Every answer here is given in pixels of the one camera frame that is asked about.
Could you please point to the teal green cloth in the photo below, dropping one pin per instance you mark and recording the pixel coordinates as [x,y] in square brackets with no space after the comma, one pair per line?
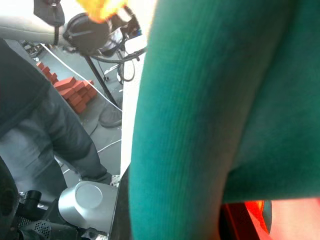
[200,112]

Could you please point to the black tripod stand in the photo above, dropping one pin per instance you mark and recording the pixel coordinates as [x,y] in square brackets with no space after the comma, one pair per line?
[101,80]

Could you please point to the pile of red bricks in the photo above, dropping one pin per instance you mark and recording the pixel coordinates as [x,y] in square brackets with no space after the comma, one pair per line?
[76,93]

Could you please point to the silver robot torso joint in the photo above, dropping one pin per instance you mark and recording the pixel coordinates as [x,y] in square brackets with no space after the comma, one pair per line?
[87,202]

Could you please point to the black round headset device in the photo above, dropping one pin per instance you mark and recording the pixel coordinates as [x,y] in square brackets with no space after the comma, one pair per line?
[87,33]

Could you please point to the person in dark clothes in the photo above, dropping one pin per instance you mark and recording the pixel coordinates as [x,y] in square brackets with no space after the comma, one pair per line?
[32,120]

